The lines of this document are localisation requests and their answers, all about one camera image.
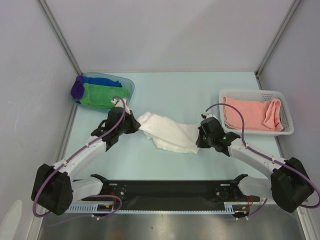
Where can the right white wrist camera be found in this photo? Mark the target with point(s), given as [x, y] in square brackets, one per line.
[207, 115]

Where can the white perforated plastic basket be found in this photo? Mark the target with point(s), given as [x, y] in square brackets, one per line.
[262, 96]

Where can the slotted white cable duct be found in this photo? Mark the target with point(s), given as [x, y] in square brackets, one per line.
[93, 208]

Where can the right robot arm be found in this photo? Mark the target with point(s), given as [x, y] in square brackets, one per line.
[285, 180]

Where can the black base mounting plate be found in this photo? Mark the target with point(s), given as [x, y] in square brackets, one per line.
[172, 195]

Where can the white towel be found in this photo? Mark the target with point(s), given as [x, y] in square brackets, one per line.
[168, 134]

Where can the green towel in tray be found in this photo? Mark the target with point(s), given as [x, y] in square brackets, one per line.
[101, 97]

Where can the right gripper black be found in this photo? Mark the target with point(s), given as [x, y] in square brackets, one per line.
[201, 139]

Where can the purple towel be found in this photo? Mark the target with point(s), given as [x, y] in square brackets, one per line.
[77, 91]

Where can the blue towel in tray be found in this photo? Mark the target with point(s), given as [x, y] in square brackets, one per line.
[101, 81]

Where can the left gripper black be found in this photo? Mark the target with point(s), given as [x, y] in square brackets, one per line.
[134, 124]

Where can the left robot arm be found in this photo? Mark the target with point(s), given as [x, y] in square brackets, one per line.
[56, 187]

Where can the translucent blue towel tray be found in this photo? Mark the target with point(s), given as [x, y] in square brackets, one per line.
[126, 83]

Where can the pink striped towel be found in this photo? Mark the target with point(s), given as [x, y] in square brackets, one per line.
[257, 116]

